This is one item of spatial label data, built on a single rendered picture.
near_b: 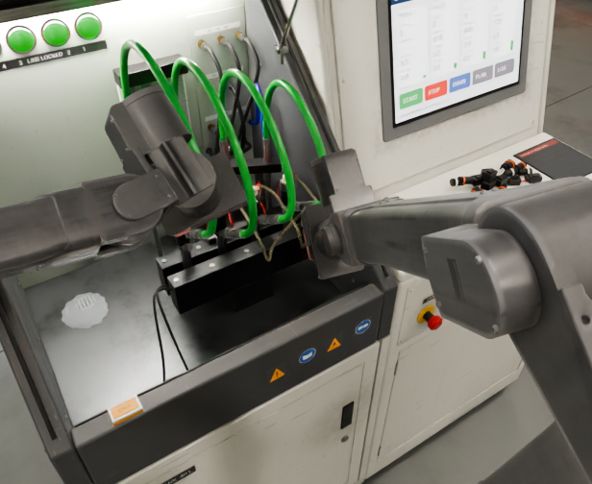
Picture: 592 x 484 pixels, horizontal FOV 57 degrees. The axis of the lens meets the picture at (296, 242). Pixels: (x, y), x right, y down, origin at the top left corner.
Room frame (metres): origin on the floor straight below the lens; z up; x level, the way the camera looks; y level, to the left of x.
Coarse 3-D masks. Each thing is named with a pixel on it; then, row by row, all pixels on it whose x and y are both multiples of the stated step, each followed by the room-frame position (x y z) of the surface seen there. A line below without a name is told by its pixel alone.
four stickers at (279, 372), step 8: (368, 320) 0.74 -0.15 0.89; (360, 328) 0.73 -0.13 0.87; (368, 328) 0.74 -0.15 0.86; (336, 336) 0.69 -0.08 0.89; (328, 344) 0.68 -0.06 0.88; (336, 344) 0.69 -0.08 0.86; (304, 352) 0.65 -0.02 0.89; (312, 352) 0.66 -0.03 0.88; (304, 360) 0.65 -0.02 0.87; (280, 368) 0.62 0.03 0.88; (272, 376) 0.61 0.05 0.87; (280, 376) 0.62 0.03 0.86
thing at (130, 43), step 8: (128, 40) 0.88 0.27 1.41; (128, 48) 0.89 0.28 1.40; (136, 48) 0.84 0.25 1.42; (144, 48) 0.83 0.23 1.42; (120, 56) 0.93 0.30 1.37; (128, 56) 0.93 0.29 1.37; (144, 56) 0.81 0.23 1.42; (152, 56) 0.82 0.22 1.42; (120, 64) 0.94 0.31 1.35; (152, 64) 0.79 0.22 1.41; (120, 72) 0.95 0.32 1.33; (160, 72) 0.78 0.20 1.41; (128, 80) 0.96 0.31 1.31; (160, 80) 0.77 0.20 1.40; (128, 88) 0.96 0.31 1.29; (168, 88) 0.75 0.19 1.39; (168, 96) 0.74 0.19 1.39; (176, 96) 0.75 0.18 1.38; (176, 104) 0.73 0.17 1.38; (184, 112) 0.73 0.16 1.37; (184, 120) 0.72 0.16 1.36; (192, 136) 0.70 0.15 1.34; (192, 144) 0.69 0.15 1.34; (200, 152) 0.69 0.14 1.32; (208, 224) 0.66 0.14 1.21; (216, 224) 0.66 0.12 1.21; (208, 232) 0.67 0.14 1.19
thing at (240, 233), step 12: (180, 60) 0.91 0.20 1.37; (192, 60) 0.89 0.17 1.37; (192, 72) 0.87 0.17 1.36; (204, 84) 0.83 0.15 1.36; (216, 96) 0.81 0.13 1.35; (216, 108) 0.80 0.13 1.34; (228, 120) 0.78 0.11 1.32; (228, 132) 0.77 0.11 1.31; (240, 156) 0.75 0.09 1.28; (240, 168) 0.74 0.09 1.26; (252, 192) 0.72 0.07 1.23; (252, 204) 0.72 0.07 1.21; (252, 216) 0.72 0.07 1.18; (228, 228) 0.82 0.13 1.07; (252, 228) 0.72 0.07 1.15
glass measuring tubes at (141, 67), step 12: (156, 60) 1.09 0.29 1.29; (168, 60) 1.09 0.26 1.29; (132, 72) 1.03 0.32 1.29; (144, 72) 1.04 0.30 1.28; (168, 72) 1.07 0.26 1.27; (180, 72) 1.08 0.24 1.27; (120, 84) 1.02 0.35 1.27; (132, 84) 1.03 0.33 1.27; (144, 84) 1.05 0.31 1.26; (156, 84) 1.08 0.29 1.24; (180, 84) 1.09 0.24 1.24; (120, 96) 1.04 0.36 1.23; (180, 96) 1.09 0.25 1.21
